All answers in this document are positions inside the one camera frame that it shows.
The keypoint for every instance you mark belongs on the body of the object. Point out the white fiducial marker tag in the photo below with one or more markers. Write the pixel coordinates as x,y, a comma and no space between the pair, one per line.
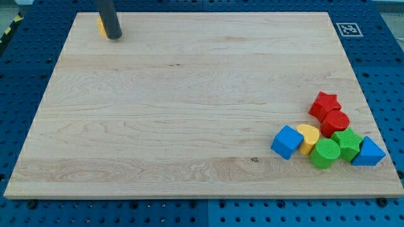
349,29

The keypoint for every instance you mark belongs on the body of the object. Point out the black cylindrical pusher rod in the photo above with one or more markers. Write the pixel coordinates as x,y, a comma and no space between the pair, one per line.
107,12

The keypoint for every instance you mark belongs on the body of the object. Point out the blue triangle block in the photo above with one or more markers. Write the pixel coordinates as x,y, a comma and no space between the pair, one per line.
370,154

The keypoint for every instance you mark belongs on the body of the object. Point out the yellow heart block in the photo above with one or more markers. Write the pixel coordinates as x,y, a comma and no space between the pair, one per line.
311,137

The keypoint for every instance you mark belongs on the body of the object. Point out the red cylinder block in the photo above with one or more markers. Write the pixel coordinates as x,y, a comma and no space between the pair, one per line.
334,120

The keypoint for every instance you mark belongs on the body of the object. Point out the yellow hexagon block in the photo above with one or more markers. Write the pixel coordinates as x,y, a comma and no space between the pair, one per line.
101,27

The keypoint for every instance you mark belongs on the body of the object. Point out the green cylinder block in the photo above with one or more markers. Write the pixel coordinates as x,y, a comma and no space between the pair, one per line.
324,153

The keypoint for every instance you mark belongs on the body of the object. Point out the green star block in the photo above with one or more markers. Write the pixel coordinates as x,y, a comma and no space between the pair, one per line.
349,143

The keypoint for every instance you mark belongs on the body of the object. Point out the red star block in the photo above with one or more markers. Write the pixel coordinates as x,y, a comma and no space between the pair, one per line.
323,104

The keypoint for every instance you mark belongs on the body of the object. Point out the wooden board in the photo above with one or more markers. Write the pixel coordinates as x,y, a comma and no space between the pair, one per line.
186,106

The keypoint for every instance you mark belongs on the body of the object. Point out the blue cube block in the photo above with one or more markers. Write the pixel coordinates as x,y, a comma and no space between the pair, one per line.
286,142

